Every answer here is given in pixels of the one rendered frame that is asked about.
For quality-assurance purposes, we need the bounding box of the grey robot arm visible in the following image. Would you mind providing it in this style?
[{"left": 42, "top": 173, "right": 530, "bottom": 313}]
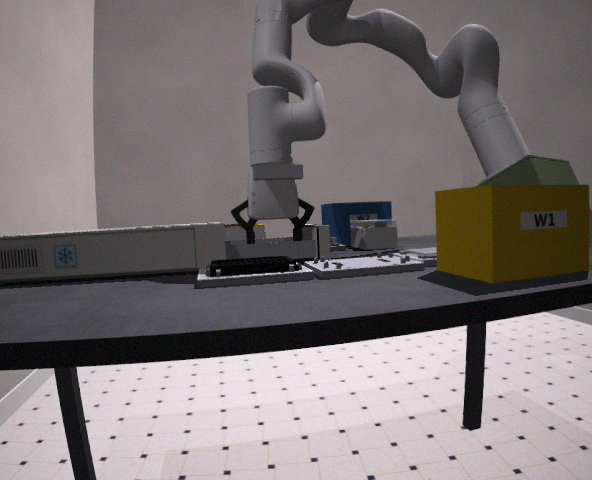
[{"left": 247, "top": 0, "right": 530, "bottom": 185}]

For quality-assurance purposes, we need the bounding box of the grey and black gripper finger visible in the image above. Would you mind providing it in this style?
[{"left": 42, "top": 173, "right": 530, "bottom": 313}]
[
  {"left": 231, "top": 200, "right": 258, "bottom": 244},
  {"left": 289, "top": 198, "right": 314, "bottom": 241}
]

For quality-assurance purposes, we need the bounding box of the dark blue open bin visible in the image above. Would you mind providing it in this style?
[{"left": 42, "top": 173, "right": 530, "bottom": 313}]
[{"left": 321, "top": 201, "right": 392, "bottom": 246}]

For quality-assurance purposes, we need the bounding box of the yellow box labelled w1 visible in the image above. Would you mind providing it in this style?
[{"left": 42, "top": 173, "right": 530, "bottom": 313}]
[{"left": 435, "top": 185, "right": 589, "bottom": 283}]

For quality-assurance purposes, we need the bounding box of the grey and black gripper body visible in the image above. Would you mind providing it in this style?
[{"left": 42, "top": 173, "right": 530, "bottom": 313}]
[{"left": 247, "top": 171, "right": 299, "bottom": 220}]

